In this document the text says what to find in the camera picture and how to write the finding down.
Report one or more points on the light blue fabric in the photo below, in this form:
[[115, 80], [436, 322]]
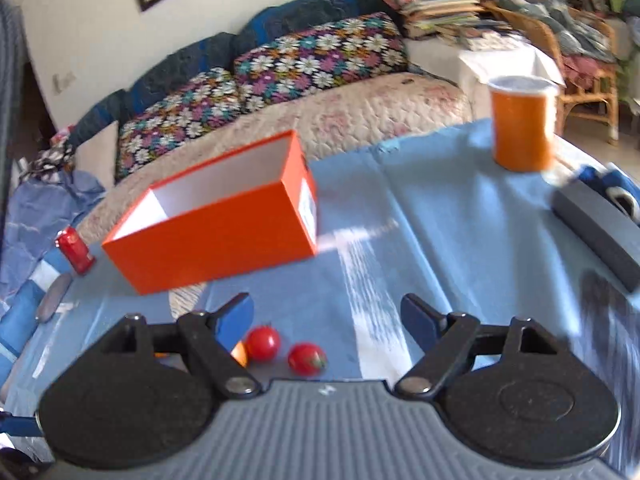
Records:
[[45, 210]]

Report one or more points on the dark blue cloth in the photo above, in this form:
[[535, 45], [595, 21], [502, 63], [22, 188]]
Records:
[[607, 182]]

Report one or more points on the red cherry tomato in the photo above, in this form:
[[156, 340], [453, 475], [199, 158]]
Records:
[[306, 358], [262, 342]]

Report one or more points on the floral daisy cushion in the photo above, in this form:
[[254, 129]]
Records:
[[320, 60], [180, 120]]

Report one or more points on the sofa with quilted cover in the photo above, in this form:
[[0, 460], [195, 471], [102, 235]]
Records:
[[380, 105]]

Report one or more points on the grey metal knife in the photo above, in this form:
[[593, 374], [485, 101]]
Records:
[[52, 296]]

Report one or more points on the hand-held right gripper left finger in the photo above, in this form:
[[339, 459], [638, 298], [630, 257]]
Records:
[[235, 320]]

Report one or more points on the long black box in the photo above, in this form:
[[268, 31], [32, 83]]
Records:
[[595, 230]]

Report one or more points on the rattan chair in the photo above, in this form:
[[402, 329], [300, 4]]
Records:
[[590, 100]]

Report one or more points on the beige pillow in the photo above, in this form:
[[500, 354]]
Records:
[[97, 157]]

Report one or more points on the orange cylindrical canister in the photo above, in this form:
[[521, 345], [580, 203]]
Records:
[[522, 125]]

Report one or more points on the orange cardboard box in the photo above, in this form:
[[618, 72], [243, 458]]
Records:
[[225, 240]]

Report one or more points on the black white patterned cloth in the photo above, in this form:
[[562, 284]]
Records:
[[52, 155]]

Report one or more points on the white covered side table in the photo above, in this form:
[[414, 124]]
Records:
[[500, 60]]

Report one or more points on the red drink can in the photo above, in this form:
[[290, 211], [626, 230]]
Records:
[[76, 251]]

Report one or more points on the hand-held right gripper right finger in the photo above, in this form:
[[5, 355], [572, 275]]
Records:
[[420, 320]]

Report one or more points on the stack of books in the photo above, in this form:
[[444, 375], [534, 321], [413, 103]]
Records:
[[435, 10]]

